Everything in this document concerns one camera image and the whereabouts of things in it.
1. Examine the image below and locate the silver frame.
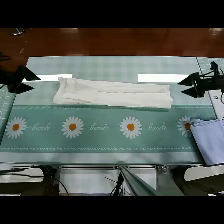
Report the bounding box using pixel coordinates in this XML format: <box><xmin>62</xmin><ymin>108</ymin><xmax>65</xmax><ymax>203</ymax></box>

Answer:
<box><xmin>0</xmin><ymin>161</ymin><xmax>224</xmax><ymax>197</ymax></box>

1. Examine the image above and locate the black cable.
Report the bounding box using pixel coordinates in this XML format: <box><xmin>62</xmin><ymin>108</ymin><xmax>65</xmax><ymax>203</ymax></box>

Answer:
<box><xmin>104</xmin><ymin>171</ymin><xmax>126</xmax><ymax>197</ymax></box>

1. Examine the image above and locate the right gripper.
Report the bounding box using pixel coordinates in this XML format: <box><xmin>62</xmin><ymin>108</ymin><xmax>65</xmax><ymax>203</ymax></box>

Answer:
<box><xmin>177</xmin><ymin>71</ymin><xmax>216</xmax><ymax>99</ymax></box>

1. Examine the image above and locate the light blue garment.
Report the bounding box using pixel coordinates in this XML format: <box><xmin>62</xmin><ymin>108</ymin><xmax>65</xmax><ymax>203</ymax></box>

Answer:
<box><xmin>189</xmin><ymin>118</ymin><xmax>224</xmax><ymax>167</ymax></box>

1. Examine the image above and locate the white shirt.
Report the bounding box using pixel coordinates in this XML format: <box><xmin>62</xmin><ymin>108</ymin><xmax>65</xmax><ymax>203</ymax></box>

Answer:
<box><xmin>52</xmin><ymin>76</ymin><xmax>175</xmax><ymax>110</ymax></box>

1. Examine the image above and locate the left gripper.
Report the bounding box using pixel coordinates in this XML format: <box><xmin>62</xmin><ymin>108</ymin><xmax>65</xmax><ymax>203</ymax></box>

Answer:
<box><xmin>0</xmin><ymin>64</ymin><xmax>42</xmax><ymax>95</ymax></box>

